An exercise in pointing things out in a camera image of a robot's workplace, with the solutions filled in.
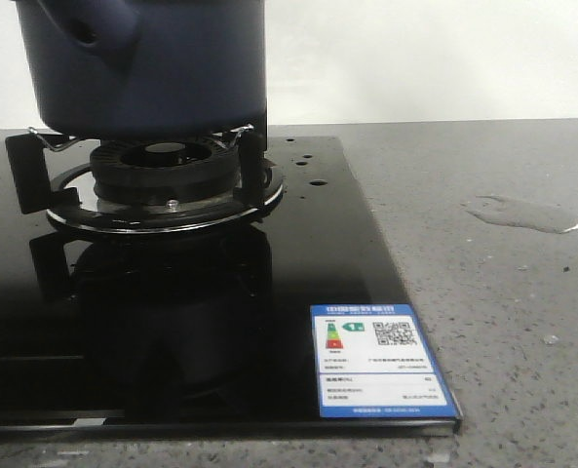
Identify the dark blue cooking pot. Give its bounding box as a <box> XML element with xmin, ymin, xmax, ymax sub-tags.
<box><xmin>16</xmin><ymin>1</ymin><xmax>267</xmax><ymax>139</ymax></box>

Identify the black glass gas stove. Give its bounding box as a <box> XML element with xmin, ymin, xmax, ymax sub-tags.
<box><xmin>0</xmin><ymin>136</ymin><xmax>462</xmax><ymax>439</ymax></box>

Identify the black pot support grate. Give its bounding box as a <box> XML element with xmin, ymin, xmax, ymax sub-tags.
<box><xmin>5</xmin><ymin>114</ymin><xmax>284</xmax><ymax>236</ymax></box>

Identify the black gas burner head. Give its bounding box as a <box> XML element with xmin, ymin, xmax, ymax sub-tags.
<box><xmin>90</xmin><ymin>137</ymin><xmax>239</xmax><ymax>206</ymax></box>

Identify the blue energy efficiency label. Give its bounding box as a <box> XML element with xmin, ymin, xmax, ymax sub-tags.
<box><xmin>310</xmin><ymin>303</ymin><xmax>461</xmax><ymax>421</ymax></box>

